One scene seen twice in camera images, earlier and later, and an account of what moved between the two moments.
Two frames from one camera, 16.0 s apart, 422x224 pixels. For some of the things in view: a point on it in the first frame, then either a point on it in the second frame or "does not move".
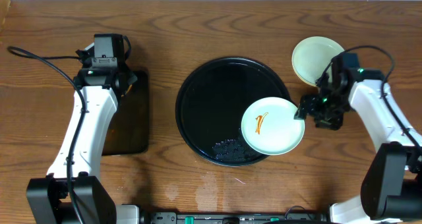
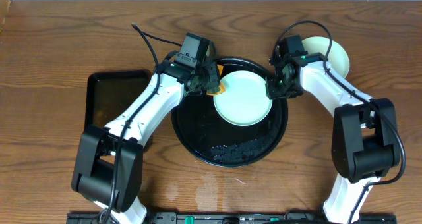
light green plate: x=268 y=126 -> x=244 y=102
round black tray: x=211 y=103 does not move
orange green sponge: x=128 y=89 -> x=222 y=87
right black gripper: x=310 y=109 -> x=272 y=93
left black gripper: x=103 y=61 -> x=208 y=80
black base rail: x=235 y=217 does not move
